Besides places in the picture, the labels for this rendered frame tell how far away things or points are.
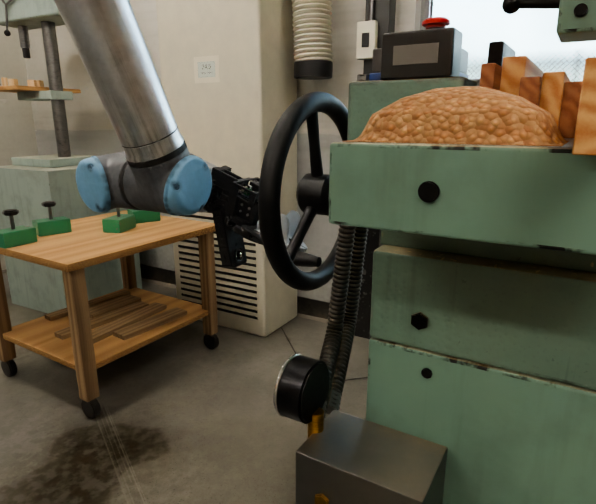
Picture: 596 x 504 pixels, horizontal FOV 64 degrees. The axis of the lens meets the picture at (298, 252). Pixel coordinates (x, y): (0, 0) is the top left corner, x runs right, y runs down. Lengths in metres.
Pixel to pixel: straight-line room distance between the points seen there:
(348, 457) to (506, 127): 0.31
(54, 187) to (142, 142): 1.73
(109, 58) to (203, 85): 1.42
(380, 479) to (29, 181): 2.26
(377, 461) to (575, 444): 0.16
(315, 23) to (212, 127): 0.57
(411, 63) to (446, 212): 0.28
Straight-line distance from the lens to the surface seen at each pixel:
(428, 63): 0.57
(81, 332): 1.59
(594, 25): 0.59
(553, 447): 0.48
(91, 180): 0.84
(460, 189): 0.32
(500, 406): 0.47
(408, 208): 0.33
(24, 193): 2.57
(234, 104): 2.00
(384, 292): 0.46
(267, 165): 0.59
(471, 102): 0.34
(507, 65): 0.50
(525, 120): 0.33
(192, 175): 0.73
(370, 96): 0.59
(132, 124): 0.71
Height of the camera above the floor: 0.91
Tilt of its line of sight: 15 degrees down
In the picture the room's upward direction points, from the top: straight up
